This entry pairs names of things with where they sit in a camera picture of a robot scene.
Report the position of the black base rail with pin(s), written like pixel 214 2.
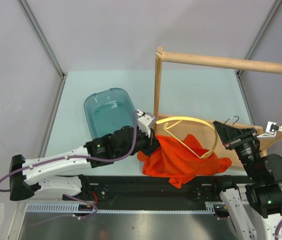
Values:
pixel 152 193

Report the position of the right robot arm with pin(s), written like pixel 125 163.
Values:
pixel 264 194

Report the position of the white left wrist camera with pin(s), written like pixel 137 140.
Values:
pixel 145 121

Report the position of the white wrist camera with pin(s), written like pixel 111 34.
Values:
pixel 271 130
pixel 145 121

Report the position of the orange t shirt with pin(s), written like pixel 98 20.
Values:
pixel 175 162

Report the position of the yellow hanger with metal hook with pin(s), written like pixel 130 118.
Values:
pixel 203 130

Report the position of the white cable duct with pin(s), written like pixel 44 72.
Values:
pixel 80 208

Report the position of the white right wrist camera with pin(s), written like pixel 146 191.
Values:
pixel 271 130

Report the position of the teal plastic tub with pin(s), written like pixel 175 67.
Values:
pixel 108 111

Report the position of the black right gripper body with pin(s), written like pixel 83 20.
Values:
pixel 245 138

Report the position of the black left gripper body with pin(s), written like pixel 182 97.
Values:
pixel 143 143

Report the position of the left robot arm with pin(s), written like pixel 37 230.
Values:
pixel 99 152

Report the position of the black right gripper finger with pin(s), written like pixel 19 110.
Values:
pixel 231 129
pixel 223 131

